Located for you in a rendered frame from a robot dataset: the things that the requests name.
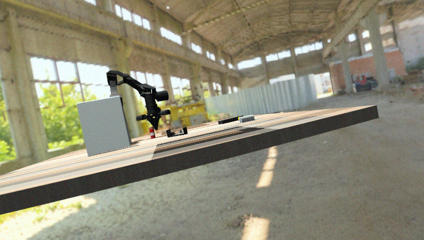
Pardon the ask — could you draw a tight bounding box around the red and white striped cylinder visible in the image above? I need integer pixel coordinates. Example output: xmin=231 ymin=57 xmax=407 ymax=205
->
xmin=149 ymin=127 xmax=156 ymax=139

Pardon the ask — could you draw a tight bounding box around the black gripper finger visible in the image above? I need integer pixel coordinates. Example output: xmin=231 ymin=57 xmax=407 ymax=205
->
xmin=153 ymin=117 xmax=161 ymax=130
xmin=147 ymin=118 xmax=156 ymax=130

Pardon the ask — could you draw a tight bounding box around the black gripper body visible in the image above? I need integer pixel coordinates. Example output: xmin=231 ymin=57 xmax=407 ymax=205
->
xmin=136 ymin=102 xmax=171 ymax=121

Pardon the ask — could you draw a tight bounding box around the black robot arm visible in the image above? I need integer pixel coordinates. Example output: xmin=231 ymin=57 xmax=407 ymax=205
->
xmin=106 ymin=70 xmax=169 ymax=107

